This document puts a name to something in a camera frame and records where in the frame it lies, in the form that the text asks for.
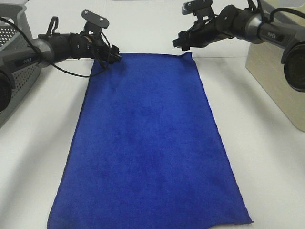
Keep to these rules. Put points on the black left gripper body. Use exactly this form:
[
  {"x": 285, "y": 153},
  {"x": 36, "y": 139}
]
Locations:
[{"x": 89, "y": 46}]

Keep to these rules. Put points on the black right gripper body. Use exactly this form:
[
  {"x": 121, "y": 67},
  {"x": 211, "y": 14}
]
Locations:
[{"x": 202, "y": 33}]

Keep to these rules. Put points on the blue towel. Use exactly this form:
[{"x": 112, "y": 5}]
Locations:
[{"x": 146, "y": 153}]

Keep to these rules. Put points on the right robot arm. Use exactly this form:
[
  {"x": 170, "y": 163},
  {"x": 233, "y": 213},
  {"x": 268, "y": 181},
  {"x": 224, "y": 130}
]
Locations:
[{"x": 249, "y": 24}]

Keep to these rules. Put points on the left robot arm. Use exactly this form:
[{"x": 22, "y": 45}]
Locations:
[{"x": 48, "y": 50}]

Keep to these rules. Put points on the beige storage bin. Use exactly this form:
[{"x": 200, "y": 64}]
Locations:
[{"x": 264, "y": 63}]

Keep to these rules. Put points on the grey perforated plastic basket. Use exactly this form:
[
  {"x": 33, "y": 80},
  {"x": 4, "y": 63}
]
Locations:
[{"x": 11, "y": 40}]

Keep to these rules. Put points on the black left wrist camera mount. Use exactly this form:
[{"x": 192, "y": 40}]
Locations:
[{"x": 94, "y": 23}]

